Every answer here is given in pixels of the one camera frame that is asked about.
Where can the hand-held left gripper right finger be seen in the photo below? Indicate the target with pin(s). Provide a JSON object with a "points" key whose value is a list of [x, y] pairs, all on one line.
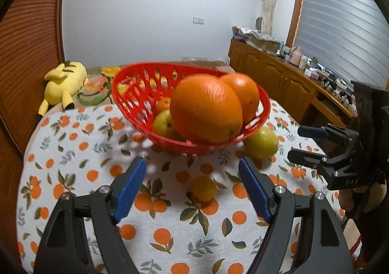
{"points": [[255, 192]]}

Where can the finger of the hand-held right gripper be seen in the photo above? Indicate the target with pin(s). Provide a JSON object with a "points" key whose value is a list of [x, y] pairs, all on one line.
{"points": [[313, 132], [304, 157]]}

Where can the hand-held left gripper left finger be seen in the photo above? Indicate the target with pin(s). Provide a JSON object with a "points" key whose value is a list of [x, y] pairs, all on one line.
{"points": [[130, 192]]}

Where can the yellow-green lemon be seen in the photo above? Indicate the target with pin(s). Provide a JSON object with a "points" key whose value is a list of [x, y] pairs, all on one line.
{"points": [[261, 143]]}

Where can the red plastic basket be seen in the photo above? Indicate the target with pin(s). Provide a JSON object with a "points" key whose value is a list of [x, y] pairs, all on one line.
{"points": [[170, 142]]}

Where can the medium orange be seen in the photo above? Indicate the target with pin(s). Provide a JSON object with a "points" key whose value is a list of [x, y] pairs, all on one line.
{"points": [[247, 94]]}

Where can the small tangerine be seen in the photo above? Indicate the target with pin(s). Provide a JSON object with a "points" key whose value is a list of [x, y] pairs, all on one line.
{"points": [[163, 105]]}

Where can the large orange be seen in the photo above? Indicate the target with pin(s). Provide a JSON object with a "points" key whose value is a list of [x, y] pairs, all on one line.
{"points": [[206, 109]]}

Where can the person's right hand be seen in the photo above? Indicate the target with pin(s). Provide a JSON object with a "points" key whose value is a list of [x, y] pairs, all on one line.
{"points": [[378, 198]]}

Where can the black gadgets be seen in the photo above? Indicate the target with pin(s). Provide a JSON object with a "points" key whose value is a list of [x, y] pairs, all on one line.
{"points": [[340, 90]]}

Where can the small yellow citrus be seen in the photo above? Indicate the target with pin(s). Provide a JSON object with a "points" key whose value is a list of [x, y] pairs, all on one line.
{"points": [[203, 188]]}

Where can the group of small bottles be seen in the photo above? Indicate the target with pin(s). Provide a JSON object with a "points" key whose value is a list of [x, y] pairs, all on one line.
{"points": [[313, 68]]}

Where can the orange-print tablecloth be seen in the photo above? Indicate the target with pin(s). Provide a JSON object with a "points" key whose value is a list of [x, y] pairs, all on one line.
{"points": [[76, 155]]}

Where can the wooden sideboard cabinet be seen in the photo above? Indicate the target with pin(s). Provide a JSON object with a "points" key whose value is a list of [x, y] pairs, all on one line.
{"points": [[273, 76]]}

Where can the pink container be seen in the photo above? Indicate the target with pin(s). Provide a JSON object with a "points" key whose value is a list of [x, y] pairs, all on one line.
{"points": [[295, 56]]}

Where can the pile of cardboard boxes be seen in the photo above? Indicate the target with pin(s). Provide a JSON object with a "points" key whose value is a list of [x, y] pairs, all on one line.
{"points": [[258, 39]]}

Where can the grey window blind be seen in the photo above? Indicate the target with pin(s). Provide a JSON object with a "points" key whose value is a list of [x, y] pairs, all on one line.
{"points": [[340, 18]]}

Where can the yellow plush toy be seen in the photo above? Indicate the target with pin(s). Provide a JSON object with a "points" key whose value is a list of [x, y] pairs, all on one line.
{"points": [[63, 82]]}

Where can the wooden louvred wardrobe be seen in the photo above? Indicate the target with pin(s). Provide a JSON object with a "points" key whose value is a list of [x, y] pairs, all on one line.
{"points": [[30, 49]]}

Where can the white wall sockets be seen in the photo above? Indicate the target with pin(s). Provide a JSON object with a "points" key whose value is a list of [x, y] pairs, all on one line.
{"points": [[194, 58]]}

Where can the white wall switch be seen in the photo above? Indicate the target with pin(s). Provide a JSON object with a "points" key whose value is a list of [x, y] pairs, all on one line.
{"points": [[198, 20]]}

